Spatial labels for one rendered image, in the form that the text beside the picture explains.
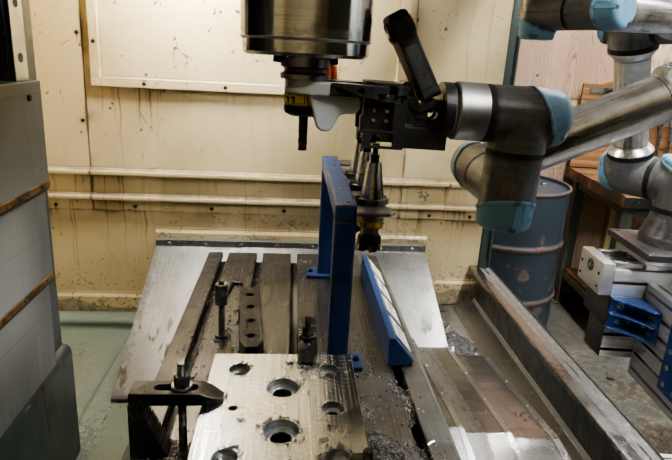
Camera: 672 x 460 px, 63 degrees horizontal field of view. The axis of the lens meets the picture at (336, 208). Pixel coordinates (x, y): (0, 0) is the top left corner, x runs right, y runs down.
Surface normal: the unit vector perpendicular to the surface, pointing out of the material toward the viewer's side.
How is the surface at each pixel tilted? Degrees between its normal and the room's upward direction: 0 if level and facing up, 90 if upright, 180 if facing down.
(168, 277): 25
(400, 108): 90
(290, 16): 90
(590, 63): 90
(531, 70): 89
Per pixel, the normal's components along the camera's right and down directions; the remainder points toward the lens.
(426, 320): 0.07, -0.77
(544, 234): 0.35, 0.32
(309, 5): 0.06, 0.28
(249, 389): 0.05, -0.96
